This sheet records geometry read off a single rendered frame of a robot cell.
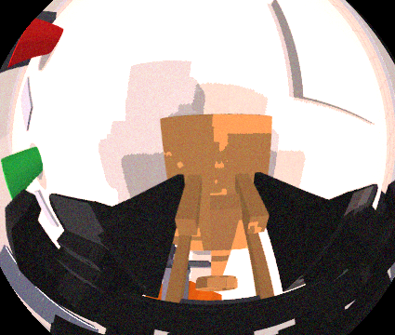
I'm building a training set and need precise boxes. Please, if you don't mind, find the red plastic cup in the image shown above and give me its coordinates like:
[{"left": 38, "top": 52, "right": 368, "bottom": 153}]
[{"left": 7, "top": 19, "right": 63, "bottom": 67}]

